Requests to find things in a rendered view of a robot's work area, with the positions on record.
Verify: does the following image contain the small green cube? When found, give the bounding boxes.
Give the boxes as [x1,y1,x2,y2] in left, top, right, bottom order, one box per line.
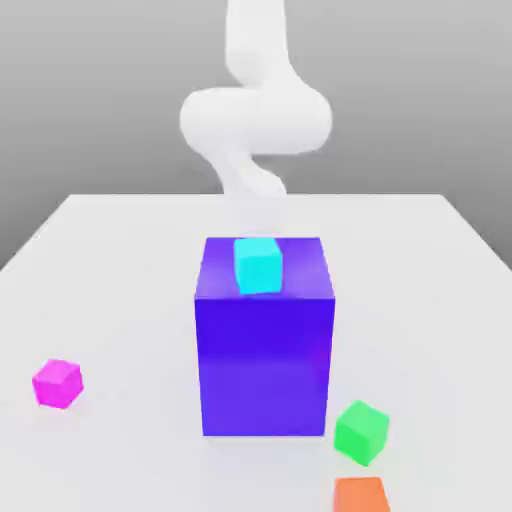
[333,399,391,468]

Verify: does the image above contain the small orange cube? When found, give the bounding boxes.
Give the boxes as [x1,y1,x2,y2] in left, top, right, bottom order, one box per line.
[332,476,391,512]

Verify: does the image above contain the small magenta cube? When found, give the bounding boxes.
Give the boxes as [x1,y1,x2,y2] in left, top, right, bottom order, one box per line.
[31,358,85,411]

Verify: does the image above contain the small cyan cube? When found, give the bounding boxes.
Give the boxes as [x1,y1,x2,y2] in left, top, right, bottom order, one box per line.
[232,237,284,296]

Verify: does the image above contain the large blue box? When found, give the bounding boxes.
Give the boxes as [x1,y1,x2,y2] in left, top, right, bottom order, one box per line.
[193,236,336,438]

